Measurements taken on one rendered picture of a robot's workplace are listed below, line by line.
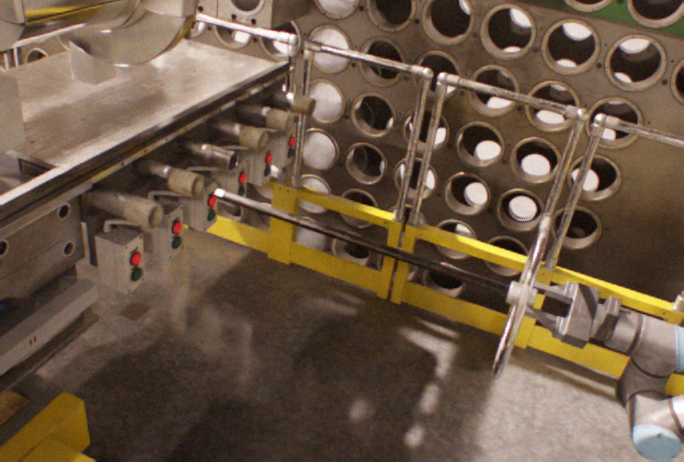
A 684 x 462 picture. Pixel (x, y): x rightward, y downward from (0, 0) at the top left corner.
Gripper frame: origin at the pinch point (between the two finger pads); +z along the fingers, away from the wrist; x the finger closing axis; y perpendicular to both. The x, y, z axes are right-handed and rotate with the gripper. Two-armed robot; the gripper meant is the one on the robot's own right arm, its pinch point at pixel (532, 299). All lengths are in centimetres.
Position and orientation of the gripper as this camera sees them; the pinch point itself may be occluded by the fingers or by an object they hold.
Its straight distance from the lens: 143.8
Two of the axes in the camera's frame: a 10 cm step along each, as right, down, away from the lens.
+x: 3.8, -8.0, 4.7
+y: 0.6, 5.3, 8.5
